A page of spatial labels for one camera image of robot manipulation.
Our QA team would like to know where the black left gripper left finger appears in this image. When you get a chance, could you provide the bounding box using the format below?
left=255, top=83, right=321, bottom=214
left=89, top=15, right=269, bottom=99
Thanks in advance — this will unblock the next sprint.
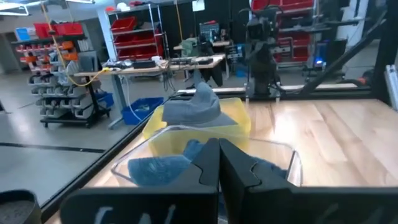
left=60, top=138, right=221, bottom=224

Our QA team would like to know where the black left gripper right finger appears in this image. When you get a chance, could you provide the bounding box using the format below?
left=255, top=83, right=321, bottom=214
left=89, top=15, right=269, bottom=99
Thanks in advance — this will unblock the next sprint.
left=219, top=138, right=398, bottom=224

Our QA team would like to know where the dark blue baseball cap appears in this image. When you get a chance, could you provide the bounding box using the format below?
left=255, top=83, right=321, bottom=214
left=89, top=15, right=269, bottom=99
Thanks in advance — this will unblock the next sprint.
left=127, top=154, right=195, bottom=188
left=182, top=139, right=288, bottom=181

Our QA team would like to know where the clear plastic bin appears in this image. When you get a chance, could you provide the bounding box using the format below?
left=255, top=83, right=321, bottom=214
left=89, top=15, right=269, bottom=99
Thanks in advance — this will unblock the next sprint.
left=109, top=124, right=304, bottom=188

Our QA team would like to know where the yellow plastic bin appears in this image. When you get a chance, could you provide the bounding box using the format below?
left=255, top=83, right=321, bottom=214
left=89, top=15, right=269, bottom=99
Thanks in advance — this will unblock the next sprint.
left=142, top=96, right=252, bottom=157

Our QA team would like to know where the blue plastic storage bin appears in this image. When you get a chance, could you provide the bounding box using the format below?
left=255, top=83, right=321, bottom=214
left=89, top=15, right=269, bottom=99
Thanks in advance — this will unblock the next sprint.
left=121, top=96, right=165, bottom=126
left=94, top=91, right=115, bottom=109

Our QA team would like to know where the wooden top workbench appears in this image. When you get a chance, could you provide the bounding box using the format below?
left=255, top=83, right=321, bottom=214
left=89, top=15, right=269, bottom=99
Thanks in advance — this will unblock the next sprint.
left=73, top=53, right=227, bottom=130

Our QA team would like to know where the metal shelf with red bins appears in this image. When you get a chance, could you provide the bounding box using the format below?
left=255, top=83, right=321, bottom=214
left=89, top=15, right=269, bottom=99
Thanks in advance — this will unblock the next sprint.
left=105, top=3, right=166, bottom=62

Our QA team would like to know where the silver LED light bar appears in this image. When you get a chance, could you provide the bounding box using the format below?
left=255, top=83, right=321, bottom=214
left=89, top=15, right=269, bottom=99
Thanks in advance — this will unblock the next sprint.
left=384, top=64, right=398, bottom=112

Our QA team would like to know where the parts bin rack cart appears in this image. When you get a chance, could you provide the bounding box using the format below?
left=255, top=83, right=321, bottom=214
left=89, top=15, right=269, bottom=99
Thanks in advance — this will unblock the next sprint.
left=12, top=39, right=112, bottom=129

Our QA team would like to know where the black plant pot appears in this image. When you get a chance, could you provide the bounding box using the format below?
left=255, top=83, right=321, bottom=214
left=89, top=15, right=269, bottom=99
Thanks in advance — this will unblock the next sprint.
left=0, top=189, right=43, bottom=224

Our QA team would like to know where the red plastic bin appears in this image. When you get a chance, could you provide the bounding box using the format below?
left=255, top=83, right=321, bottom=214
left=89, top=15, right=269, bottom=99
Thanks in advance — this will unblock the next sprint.
left=33, top=22, right=59, bottom=40
left=57, top=21, right=85, bottom=37

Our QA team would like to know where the long white cable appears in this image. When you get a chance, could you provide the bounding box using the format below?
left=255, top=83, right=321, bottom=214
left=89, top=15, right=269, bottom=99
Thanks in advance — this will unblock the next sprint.
left=124, top=76, right=142, bottom=122

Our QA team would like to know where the black aluminium rig frame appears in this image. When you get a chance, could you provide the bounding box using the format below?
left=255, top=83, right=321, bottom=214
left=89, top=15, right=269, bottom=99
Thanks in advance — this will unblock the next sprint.
left=39, top=0, right=398, bottom=222

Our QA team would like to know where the yellow hanging cable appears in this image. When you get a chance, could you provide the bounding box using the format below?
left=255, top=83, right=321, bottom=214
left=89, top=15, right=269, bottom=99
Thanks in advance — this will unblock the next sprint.
left=39, top=0, right=110, bottom=88

